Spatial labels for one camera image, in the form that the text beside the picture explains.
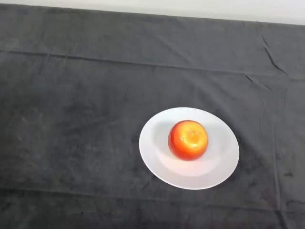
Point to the black table cloth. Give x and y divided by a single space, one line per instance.
95 95

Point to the red yellow apple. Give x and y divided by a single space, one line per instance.
188 140

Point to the white round plate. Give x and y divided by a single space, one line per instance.
214 171

